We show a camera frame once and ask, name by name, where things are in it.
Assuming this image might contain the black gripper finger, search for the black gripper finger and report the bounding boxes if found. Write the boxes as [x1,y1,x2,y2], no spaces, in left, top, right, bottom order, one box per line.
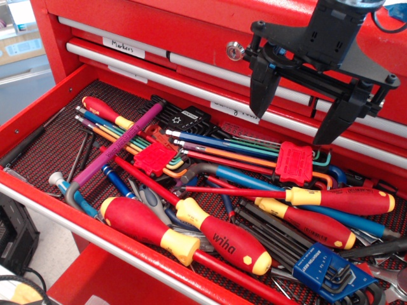
[313,81,371,146]
[249,48,280,118]

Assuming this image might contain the black Allen key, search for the black Allen key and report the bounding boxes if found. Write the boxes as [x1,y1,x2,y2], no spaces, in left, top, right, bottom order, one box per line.
[67,128,95,182]

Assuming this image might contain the red holder long hex set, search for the red holder long hex set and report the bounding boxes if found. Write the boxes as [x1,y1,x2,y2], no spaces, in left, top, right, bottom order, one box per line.
[165,130,333,189]

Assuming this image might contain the white drawer label right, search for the white drawer label right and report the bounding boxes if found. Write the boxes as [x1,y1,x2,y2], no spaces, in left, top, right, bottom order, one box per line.
[210,102,260,125]

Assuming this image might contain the grey blue handled pliers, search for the grey blue handled pliers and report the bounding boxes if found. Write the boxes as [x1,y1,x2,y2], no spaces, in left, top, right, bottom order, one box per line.
[128,178,199,232]

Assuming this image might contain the white teal stubby screwdriver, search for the white teal stubby screwdriver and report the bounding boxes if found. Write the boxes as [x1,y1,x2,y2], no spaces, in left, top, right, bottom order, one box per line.
[48,172,70,195]

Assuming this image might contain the blue holder black hex set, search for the blue holder black hex set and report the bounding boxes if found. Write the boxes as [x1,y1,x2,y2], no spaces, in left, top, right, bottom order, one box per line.
[234,200,386,304]

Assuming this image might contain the black cable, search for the black cable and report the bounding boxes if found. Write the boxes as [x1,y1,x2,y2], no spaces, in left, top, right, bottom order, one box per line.
[0,266,53,305]

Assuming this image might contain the red tool chest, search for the red tool chest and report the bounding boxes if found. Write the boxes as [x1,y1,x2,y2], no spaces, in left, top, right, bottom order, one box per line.
[29,0,407,172]

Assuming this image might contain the red yellow Wiha screwdriver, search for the red yellow Wiha screwdriver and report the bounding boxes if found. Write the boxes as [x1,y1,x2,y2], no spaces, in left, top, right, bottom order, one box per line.
[113,154,272,276]

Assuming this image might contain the red yellow screwdriver lower right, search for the red yellow screwdriver lower right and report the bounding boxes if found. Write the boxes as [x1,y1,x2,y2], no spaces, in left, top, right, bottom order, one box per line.
[203,174,357,250]

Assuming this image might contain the black torx key set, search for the black torx key set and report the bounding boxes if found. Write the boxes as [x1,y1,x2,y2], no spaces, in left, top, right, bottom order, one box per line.
[139,95,223,139]

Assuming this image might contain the white Markers label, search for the white Markers label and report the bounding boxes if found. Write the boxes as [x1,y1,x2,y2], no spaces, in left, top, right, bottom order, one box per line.
[102,37,145,59]

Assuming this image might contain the open red drawer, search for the open red drawer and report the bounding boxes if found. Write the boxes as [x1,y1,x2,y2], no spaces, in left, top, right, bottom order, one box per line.
[1,61,406,304]

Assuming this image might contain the large red yellow screwdriver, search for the large red yellow screwdriver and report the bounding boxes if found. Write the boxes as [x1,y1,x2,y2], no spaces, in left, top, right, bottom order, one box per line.
[100,197,293,304]

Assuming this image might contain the blue precision screwdriver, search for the blue precision screwdriver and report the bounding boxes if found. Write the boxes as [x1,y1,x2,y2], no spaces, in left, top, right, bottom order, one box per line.
[101,164,136,199]

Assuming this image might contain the silver wrench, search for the silver wrench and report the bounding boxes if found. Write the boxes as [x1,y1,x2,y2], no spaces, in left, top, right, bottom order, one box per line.
[349,258,406,304]

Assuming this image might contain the large blue Allen key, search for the large blue Allen key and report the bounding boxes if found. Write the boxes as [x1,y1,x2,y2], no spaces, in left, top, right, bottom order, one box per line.
[181,163,401,239]

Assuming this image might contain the black long tool left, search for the black long tool left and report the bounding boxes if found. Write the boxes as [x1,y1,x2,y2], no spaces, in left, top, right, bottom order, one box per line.
[1,107,66,168]

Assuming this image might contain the small red yellow screwdriver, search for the small red yellow screwdriver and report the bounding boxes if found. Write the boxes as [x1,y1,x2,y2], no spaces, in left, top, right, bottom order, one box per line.
[82,96,134,130]

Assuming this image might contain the chest lock cylinder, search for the chest lock cylinder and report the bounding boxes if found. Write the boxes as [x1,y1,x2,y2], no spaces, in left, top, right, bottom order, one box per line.
[226,41,245,61]

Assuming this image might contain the violet Allen key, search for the violet Allen key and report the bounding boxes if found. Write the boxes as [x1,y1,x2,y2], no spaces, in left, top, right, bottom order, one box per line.
[65,102,166,213]

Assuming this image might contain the red holder hex key set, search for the red holder hex key set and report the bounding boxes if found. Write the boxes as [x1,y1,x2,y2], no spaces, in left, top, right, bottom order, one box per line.
[76,106,186,178]

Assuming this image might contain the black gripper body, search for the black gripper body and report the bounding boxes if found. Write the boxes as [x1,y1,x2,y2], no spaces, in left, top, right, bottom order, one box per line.
[244,1,400,116]

